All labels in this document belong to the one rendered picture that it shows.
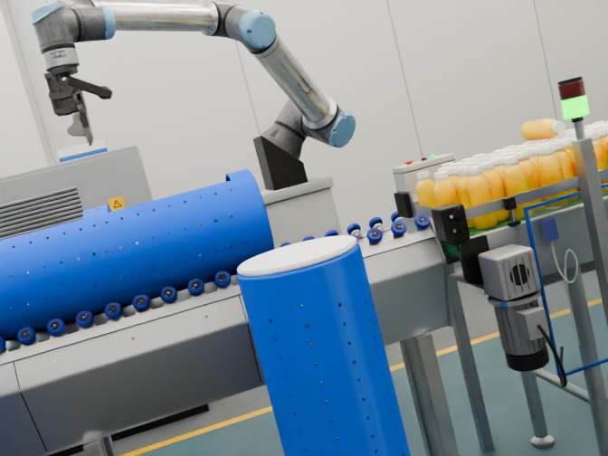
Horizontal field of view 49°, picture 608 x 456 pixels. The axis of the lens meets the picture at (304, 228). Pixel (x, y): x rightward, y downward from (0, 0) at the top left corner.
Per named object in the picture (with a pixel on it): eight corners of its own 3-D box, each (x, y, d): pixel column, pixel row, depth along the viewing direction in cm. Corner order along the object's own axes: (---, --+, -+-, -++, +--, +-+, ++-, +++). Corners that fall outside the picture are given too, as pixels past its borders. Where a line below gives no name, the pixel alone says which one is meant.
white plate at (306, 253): (370, 228, 159) (371, 232, 159) (266, 248, 170) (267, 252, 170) (334, 258, 134) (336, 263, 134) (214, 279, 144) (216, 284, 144)
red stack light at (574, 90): (555, 101, 178) (552, 87, 177) (576, 96, 179) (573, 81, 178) (569, 99, 171) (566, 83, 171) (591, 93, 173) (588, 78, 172)
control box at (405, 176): (397, 194, 241) (391, 166, 239) (448, 181, 244) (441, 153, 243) (408, 195, 231) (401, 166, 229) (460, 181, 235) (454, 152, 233)
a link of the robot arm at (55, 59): (77, 52, 186) (73, 45, 176) (82, 69, 186) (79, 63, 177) (43, 59, 184) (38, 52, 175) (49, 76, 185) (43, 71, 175)
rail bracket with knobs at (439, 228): (435, 243, 192) (427, 208, 191) (458, 236, 194) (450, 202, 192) (450, 247, 183) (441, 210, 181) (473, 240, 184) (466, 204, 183)
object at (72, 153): (60, 165, 355) (56, 151, 354) (106, 154, 363) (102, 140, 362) (60, 164, 343) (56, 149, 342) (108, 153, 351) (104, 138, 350)
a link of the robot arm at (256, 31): (334, 115, 285) (238, -8, 227) (365, 127, 275) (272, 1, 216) (314, 144, 284) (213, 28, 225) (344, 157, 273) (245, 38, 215)
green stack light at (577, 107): (558, 120, 178) (555, 102, 178) (579, 115, 179) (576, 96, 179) (574, 118, 172) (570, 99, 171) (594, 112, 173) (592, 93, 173)
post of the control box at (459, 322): (479, 448, 252) (421, 189, 239) (489, 444, 253) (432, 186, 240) (485, 452, 248) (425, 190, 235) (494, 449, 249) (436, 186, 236)
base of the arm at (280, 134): (253, 137, 289) (266, 118, 290) (289, 161, 296) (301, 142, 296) (265, 137, 271) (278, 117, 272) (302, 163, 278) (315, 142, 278)
